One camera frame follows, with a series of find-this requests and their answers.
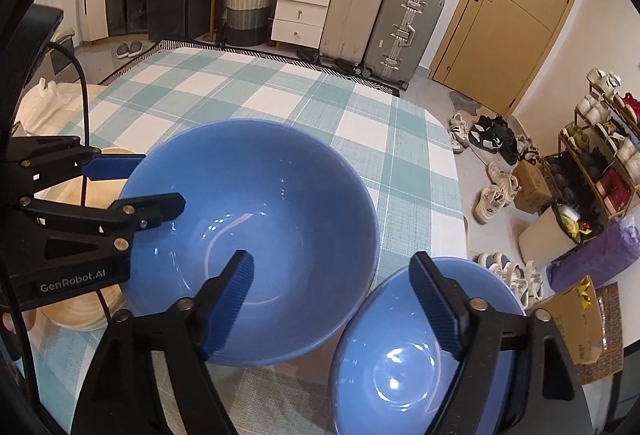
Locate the cardboard box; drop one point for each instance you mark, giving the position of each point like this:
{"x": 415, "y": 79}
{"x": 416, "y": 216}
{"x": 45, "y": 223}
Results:
{"x": 577, "y": 314}

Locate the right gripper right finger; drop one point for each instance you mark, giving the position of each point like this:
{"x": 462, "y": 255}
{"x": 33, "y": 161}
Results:
{"x": 514, "y": 373}

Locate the wooden door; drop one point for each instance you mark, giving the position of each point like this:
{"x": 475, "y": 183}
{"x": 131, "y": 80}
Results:
{"x": 496, "y": 48}

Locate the large blue bowl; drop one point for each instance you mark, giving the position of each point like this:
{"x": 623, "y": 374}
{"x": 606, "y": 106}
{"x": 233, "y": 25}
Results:
{"x": 283, "y": 196}

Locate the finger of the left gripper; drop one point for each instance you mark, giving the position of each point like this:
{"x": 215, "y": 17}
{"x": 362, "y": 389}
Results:
{"x": 104, "y": 166}
{"x": 146, "y": 212}

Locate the beige suitcase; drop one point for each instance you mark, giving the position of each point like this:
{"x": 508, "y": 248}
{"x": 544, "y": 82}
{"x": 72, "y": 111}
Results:
{"x": 348, "y": 28}

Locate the woven laundry basket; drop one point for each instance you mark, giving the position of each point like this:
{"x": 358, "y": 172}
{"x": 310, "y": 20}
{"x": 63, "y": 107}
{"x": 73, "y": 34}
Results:
{"x": 247, "y": 22}

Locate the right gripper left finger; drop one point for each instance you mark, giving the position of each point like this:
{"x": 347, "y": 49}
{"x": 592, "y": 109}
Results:
{"x": 120, "y": 393}

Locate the small brown box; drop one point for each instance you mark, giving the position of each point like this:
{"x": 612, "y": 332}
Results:
{"x": 534, "y": 194}

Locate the grey slippers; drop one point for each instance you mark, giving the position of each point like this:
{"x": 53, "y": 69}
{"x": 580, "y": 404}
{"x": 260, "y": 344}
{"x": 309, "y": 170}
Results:
{"x": 129, "y": 50}

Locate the shoe rack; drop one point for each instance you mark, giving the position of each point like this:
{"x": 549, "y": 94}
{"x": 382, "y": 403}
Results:
{"x": 594, "y": 176}

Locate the silver suitcase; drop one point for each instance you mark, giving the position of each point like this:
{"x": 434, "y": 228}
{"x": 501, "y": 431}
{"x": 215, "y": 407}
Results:
{"x": 399, "y": 38}

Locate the purple bag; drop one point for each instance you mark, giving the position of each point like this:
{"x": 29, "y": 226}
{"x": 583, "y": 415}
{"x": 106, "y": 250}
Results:
{"x": 602, "y": 259}

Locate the white trash bin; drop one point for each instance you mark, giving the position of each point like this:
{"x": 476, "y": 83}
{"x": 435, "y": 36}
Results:
{"x": 545, "y": 241}

